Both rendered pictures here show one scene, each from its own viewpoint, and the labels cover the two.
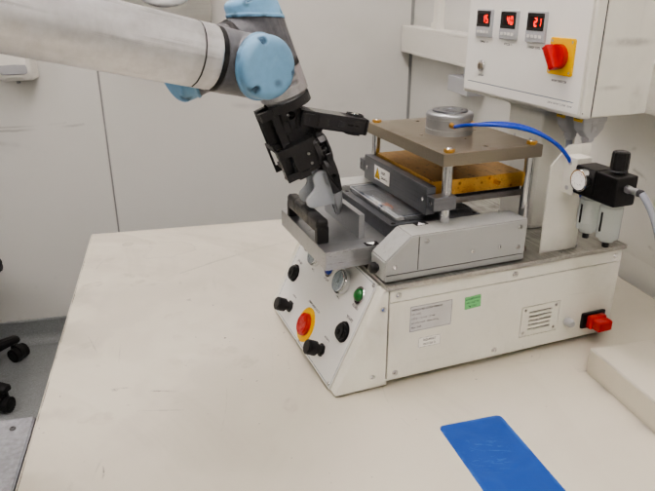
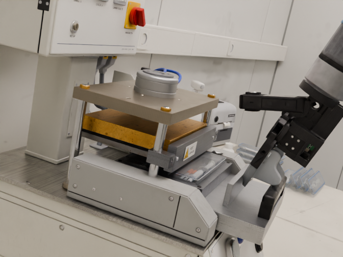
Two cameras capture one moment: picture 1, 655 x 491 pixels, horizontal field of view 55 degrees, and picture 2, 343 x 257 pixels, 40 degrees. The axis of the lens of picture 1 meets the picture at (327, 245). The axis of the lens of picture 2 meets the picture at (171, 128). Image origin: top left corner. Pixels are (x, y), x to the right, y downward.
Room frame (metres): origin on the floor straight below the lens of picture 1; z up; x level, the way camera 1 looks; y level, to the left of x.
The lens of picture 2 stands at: (1.69, 0.39, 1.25)
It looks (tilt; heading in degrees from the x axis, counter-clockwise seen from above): 13 degrees down; 221
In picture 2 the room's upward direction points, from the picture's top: 12 degrees clockwise
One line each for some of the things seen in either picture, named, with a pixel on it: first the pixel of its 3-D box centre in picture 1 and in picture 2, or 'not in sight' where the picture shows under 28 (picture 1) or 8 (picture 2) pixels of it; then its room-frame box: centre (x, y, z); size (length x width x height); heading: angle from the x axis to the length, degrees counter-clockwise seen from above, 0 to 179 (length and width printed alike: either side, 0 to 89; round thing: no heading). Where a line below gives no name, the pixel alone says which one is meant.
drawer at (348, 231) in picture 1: (382, 217); (198, 181); (1.02, -0.09, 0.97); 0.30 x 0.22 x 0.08; 111
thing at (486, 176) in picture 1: (448, 158); (152, 114); (1.06, -0.21, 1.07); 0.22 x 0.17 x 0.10; 21
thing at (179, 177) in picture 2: (385, 205); (198, 169); (1.02, -0.10, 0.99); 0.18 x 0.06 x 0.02; 21
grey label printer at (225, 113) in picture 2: not in sight; (199, 118); (0.21, -0.74, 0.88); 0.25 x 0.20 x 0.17; 98
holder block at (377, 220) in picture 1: (406, 207); (176, 168); (1.04, -0.14, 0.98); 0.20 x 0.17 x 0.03; 21
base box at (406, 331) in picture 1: (439, 282); (136, 224); (1.05, -0.21, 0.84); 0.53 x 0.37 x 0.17; 111
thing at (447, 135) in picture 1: (469, 148); (141, 101); (1.06, -0.24, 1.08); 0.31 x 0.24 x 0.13; 21
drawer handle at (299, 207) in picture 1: (306, 216); (273, 194); (0.97, 0.03, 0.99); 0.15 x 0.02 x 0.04; 21
